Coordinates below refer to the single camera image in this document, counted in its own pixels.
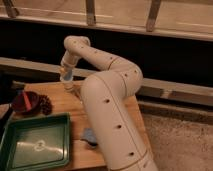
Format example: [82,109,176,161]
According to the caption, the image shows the white paper cup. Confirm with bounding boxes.
[63,81,74,92]

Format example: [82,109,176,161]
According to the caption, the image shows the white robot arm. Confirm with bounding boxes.
[61,36,158,171]

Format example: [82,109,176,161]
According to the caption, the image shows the dark grape bunch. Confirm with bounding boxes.
[39,95,52,115]

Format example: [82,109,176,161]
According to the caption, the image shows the dark red bowl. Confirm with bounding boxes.
[12,91,39,114]

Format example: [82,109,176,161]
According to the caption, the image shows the green plastic tray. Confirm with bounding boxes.
[0,113,70,171]

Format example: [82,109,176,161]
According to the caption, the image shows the wooden table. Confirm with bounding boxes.
[12,78,155,171]

